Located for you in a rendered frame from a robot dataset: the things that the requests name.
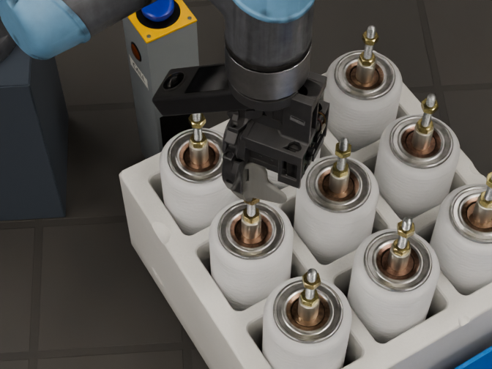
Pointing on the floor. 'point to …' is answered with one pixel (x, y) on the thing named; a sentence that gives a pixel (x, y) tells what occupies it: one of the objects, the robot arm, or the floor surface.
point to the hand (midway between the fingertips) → (246, 184)
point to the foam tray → (173, 281)
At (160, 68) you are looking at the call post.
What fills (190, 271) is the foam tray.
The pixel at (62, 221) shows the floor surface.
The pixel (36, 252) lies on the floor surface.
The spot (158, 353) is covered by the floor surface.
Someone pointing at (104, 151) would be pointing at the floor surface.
